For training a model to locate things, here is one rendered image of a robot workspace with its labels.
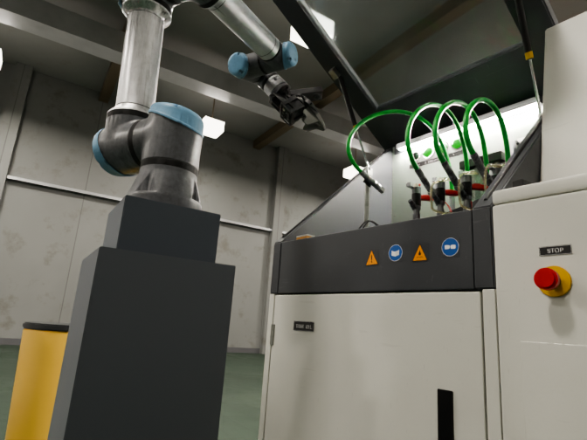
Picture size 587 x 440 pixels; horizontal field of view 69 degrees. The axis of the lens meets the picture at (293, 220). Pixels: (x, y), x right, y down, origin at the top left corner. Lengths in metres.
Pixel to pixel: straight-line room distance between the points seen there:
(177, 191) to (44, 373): 1.60
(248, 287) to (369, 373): 9.94
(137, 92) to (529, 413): 0.99
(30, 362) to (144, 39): 1.66
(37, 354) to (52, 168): 8.07
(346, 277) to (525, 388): 0.47
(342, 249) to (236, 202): 9.98
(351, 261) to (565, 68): 0.73
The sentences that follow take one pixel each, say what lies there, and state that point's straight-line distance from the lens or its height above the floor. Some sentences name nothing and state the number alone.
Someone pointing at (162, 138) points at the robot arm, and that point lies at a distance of 0.89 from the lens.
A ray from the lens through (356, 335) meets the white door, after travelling 1.06.
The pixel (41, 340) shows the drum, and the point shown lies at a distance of 2.32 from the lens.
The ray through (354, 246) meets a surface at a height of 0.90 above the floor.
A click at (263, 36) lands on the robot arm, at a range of 1.30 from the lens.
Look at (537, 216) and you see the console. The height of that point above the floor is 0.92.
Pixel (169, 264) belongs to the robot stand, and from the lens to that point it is 0.77.
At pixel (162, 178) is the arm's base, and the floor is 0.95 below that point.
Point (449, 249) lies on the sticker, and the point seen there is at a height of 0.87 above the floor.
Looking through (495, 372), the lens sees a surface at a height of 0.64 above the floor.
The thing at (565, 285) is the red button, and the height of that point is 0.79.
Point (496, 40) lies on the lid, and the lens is 1.54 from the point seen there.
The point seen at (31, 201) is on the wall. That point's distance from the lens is 10.01.
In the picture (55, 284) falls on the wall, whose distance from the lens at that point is 9.82.
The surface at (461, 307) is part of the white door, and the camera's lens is 0.90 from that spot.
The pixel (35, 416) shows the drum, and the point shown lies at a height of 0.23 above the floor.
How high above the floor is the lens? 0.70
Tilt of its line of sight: 14 degrees up
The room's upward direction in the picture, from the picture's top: 4 degrees clockwise
